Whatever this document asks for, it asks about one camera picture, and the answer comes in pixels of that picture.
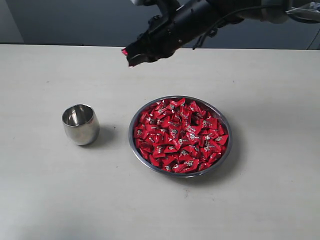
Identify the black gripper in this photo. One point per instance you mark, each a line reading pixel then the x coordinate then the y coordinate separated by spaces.
pixel 177 25

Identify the red candy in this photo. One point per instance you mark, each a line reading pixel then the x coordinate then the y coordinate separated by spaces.
pixel 128 57

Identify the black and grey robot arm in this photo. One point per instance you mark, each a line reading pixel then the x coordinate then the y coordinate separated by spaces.
pixel 273 11

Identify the stainless steel bowl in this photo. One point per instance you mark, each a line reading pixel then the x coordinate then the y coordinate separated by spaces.
pixel 226 140

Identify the stainless steel cup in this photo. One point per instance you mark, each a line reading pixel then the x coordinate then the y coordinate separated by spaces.
pixel 81 124

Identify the pile of red wrapped candies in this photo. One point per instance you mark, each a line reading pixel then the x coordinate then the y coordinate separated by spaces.
pixel 181 136

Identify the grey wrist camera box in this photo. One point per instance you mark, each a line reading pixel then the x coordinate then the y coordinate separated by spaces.
pixel 144 2

